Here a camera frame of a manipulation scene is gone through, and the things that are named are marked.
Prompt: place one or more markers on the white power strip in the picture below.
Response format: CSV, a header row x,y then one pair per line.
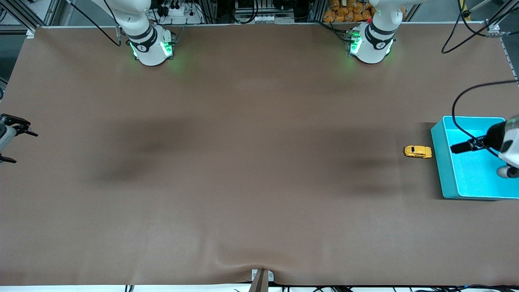
x,y
180,16

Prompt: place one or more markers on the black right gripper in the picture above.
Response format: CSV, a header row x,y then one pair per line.
x,y
12,121

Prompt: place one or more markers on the orange snack pile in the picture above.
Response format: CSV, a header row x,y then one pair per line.
x,y
348,12

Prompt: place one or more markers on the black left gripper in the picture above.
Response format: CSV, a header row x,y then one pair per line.
x,y
495,136

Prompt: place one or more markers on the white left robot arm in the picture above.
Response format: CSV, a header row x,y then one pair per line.
x,y
373,46

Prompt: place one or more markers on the teal plastic bin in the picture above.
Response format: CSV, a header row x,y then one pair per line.
x,y
470,174

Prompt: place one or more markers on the metal clamp with brown post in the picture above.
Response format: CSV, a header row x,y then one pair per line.
x,y
261,280

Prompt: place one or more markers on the aluminium frame rail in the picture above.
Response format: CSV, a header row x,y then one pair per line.
x,y
502,24
18,18

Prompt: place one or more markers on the yellow beetle toy car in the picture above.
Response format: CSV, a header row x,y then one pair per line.
x,y
417,151

